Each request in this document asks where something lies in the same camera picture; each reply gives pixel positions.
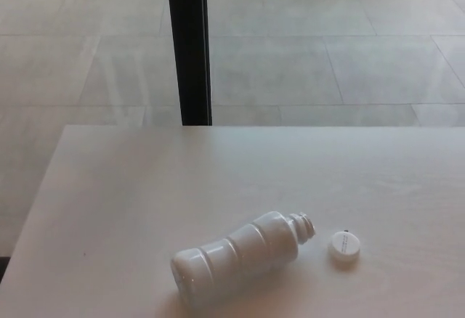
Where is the white plastic bottle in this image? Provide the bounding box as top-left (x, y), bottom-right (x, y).
top-left (170, 211), bottom-right (316, 303)

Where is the white screw cap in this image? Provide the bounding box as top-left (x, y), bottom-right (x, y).
top-left (327, 229), bottom-right (361, 261)

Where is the black vertical post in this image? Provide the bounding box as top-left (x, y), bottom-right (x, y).
top-left (165, 0), bottom-right (213, 126)

